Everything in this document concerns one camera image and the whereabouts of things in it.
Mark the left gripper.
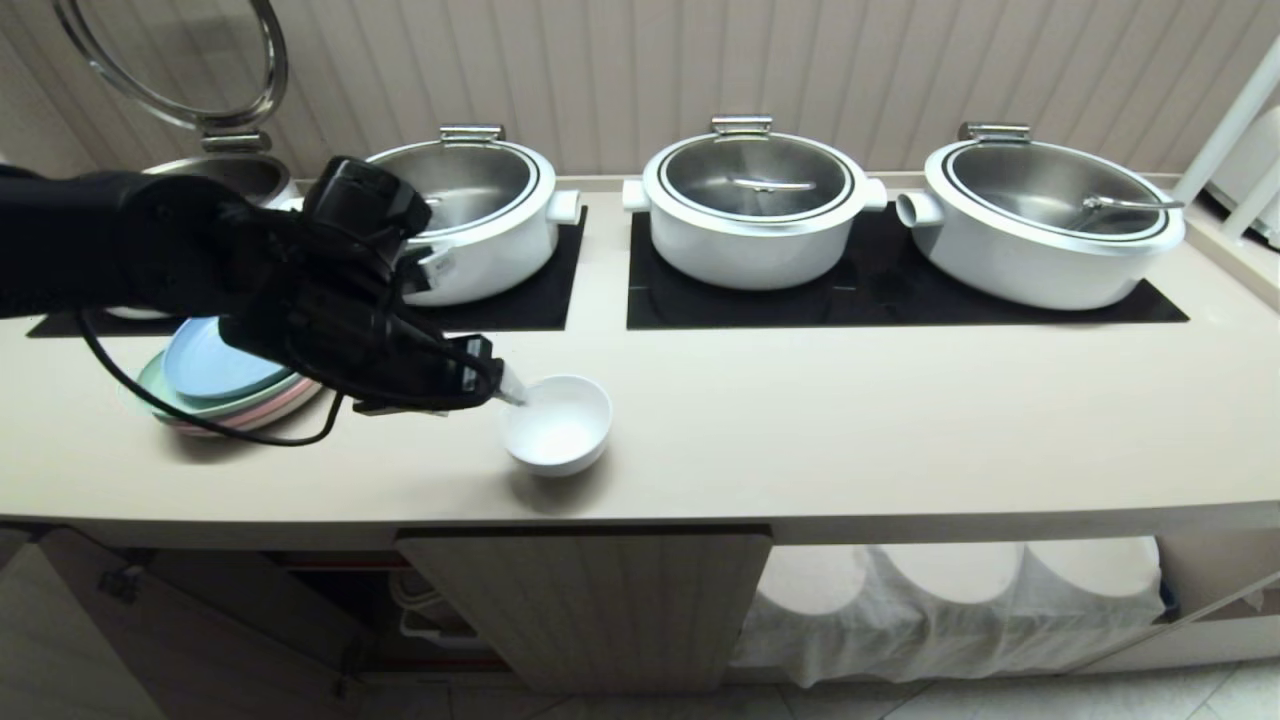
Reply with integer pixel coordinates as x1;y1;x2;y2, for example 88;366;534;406
285;288;529;417

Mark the white bowl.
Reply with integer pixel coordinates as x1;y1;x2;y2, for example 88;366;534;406
499;374;614;478

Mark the wooden cabinet door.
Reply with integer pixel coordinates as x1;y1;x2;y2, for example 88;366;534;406
394;527;775;697

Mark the black cooktop panel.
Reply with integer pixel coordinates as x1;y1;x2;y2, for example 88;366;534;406
26;204;589;339
626;202;1192;332

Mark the pink plate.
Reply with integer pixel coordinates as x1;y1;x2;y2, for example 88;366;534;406
158;378;324;437

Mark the stack of pastel plates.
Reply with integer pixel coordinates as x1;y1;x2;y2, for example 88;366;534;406
77;308;347;449

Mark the glass lid with steel rim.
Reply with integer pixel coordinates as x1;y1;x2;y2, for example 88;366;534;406
52;0;290;154
655;132;857;224
939;142;1187;242

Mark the blue plate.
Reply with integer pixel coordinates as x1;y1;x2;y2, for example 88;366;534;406
162;316;297;402

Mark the green plate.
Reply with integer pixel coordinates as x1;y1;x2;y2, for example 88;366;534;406
136;349;303;422

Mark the white cloth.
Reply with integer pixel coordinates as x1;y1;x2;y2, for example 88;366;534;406
732;539;1169;690

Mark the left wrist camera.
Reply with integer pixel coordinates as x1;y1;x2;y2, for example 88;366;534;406
303;156;434;264

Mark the white wire rack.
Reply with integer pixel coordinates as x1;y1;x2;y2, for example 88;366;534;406
387;567;482;652

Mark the white metal frame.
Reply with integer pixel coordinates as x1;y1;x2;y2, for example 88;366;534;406
1171;34;1280;242

